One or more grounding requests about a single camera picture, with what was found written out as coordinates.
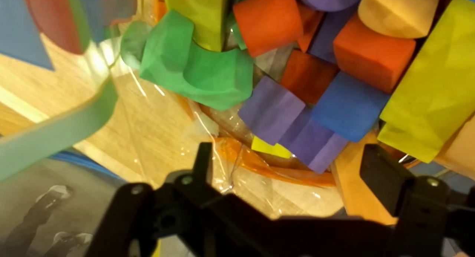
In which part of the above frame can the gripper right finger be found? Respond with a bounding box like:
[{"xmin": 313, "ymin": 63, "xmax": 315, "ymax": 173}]
[{"xmin": 359, "ymin": 144, "xmax": 475, "ymax": 257}]

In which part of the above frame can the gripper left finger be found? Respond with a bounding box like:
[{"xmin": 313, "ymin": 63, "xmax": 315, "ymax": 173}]
[{"xmin": 85, "ymin": 142, "xmax": 275, "ymax": 257}]

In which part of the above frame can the light wooden block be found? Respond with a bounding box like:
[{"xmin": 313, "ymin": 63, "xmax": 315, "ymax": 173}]
[{"xmin": 330, "ymin": 132, "xmax": 398, "ymax": 226}]

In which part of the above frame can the pale tan foam block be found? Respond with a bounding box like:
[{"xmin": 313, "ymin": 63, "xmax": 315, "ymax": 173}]
[{"xmin": 433, "ymin": 115, "xmax": 475, "ymax": 180}]

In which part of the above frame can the clear bag with green trim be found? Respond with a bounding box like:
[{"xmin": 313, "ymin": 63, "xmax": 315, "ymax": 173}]
[{"xmin": 0, "ymin": 0, "xmax": 475, "ymax": 222}]

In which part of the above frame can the large yellow foam block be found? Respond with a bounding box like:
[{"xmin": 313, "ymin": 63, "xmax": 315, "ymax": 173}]
[{"xmin": 376, "ymin": 0, "xmax": 475, "ymax": 164}]

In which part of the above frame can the small yellow foam block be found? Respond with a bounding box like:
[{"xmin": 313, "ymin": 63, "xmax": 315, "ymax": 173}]
[{"xmin": 251, "ymin": 136, "xmax": 292, "ymax": 159}]

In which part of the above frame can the green arch foam block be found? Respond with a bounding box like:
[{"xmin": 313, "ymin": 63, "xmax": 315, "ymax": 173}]
[{"xmin": 140, "ymin": 10, "xmax": 255, "ymax": 111}]

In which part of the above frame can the dark orange foam block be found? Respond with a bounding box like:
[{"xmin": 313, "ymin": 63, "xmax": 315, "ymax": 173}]
[{"xmin": 280, "ymin": 50, "xmax": 339, "ymax": 104}]

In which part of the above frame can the dark purple foam block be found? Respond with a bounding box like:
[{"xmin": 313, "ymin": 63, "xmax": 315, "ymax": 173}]
[{"xmin": 308, "ymin": 4, "xmax": 360, "ymax": 64}]

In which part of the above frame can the yellow-green foam block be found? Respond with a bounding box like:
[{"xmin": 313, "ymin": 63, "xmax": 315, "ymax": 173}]
[{"xmin": 163, "ymin": 0, "xmax": 231, "ymax": 52}]

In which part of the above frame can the red round foam block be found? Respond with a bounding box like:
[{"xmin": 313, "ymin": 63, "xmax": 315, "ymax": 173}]
[{"xmin": 24, "ymin": 0, "xmax": 90, "ymax": 55}]

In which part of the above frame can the large blue foam block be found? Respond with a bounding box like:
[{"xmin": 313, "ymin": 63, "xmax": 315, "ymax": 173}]
[{"xmin": 0, "ymin": 0, "xmax": 55, "ymax": 71}]

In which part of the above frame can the orange foam cube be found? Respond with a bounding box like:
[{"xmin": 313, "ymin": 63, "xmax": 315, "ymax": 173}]
[{"xmin": 333, "ymin": 14, "xmax": 417, "ymax": 94}]

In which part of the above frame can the orange foam cylinder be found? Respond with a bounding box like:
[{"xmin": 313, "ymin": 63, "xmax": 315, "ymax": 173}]
[{"xmin": 233, "ymin": 0, "xmax": 304, "ymax": 58}]

